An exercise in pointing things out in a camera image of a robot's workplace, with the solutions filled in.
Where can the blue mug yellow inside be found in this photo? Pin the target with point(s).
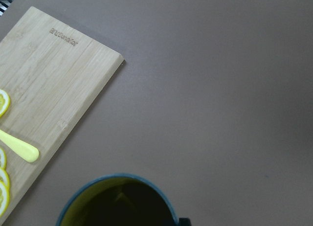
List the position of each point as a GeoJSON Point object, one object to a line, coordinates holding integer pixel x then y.
{"type": "Point", "coordinates": [120, 200]}

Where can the lemon slice row middle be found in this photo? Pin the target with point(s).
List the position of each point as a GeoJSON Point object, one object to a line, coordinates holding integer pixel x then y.
{"type": "Point", "coordinates": [4, 177]}

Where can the lemon slice on knife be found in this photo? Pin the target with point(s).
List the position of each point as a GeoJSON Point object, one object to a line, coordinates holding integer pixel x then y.
{"type": "Point", "coordinates": [4, 102]}

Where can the bamboo cutting board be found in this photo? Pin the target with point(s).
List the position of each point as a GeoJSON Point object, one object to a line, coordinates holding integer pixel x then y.
{"type": "Point", "coordinates": [52, 73]}

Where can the lemon slice row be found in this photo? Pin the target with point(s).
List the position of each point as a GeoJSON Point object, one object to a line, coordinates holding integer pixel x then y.
{"type": "Point", "coordinates": [4, 177]}
{"type": "Point", "coordinates": [4, 198]}

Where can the lemon slice row outer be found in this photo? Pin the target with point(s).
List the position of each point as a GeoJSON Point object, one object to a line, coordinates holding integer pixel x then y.
{"type": "Point", "coordinates": [4, 198]}

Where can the yellow plastic knife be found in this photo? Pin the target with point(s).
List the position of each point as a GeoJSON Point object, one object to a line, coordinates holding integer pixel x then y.
{"type": "Point", "coordinates": [25, 150]}

